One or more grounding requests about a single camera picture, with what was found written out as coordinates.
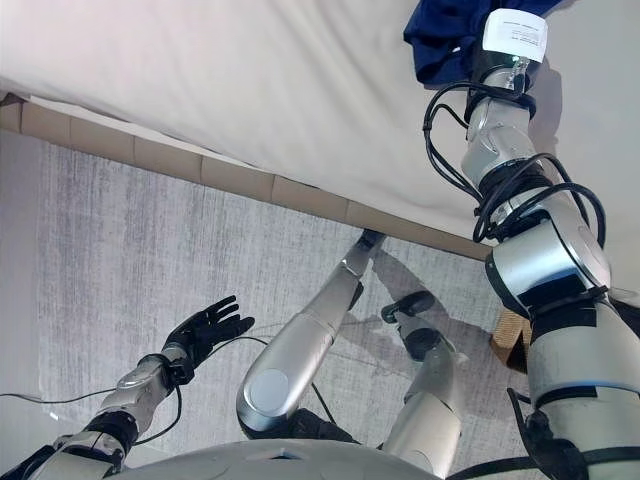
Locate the woven tan laundry basket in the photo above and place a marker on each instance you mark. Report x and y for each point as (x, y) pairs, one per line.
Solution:
(510, 330)

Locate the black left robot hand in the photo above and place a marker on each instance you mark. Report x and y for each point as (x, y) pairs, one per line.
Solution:
(210, 327)

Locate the navy blue garment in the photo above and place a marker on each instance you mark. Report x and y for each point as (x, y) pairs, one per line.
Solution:
(440, 45)

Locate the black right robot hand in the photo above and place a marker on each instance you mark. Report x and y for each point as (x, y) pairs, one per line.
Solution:
(487, 62)

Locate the bed with beige cover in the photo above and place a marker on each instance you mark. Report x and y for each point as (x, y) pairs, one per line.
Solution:
(200, 75)

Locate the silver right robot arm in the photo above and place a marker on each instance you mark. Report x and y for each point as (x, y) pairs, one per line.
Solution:
(550, 265)

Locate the silver right robot leg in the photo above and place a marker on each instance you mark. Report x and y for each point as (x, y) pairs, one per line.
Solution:
(430, 410)

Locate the silver robot leg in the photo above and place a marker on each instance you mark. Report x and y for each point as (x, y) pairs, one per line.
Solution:
(430, 410)
(295, 350)

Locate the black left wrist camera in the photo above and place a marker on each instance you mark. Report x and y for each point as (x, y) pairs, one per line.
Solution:
(180, 374)

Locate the grey robot torso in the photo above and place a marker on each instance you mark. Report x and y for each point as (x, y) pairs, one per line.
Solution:
(270, 465)

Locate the silver left robot leg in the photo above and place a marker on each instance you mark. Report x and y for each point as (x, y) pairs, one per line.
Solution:
(295, 350)

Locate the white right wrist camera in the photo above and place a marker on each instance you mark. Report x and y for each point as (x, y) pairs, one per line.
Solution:
(515, 32)

